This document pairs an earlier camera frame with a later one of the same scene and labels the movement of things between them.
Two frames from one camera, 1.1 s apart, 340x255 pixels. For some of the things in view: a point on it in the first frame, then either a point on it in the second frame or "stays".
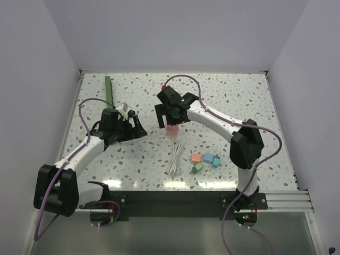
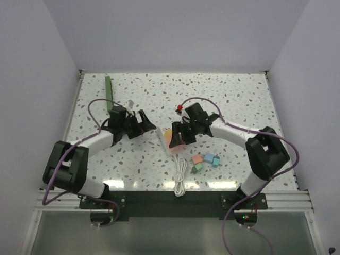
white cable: (177, 148) → (179, 188)
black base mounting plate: (180, 203) stays
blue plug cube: (209, 157) stays
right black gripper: (161, 110) → (177, 127)
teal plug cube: (215, 161) stays
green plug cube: (197, 168) stays
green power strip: (108, 92) stays
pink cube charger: (172, 130) → (176, 149)
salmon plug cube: (196, 158) stays
